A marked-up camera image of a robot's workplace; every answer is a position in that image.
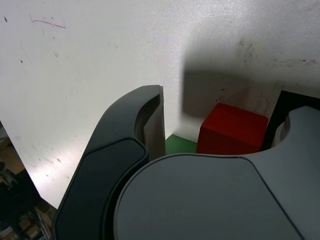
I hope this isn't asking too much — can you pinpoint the red cube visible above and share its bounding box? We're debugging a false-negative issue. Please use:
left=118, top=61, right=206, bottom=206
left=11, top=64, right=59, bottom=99
left=196, top=102, right=269, bottom=155

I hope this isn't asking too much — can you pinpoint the green cube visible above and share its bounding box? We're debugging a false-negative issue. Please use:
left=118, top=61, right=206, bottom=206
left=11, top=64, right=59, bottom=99
left=164, top=134, right=199, bottom=159

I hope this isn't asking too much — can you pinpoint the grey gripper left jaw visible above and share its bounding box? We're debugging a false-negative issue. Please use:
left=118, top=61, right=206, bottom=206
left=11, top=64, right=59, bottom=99
left=51, top=84, right=167, bottom=240

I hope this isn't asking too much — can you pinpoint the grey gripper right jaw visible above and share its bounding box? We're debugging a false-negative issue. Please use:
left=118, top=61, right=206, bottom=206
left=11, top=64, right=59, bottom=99
left=113, top=105, right=320, bottom=240

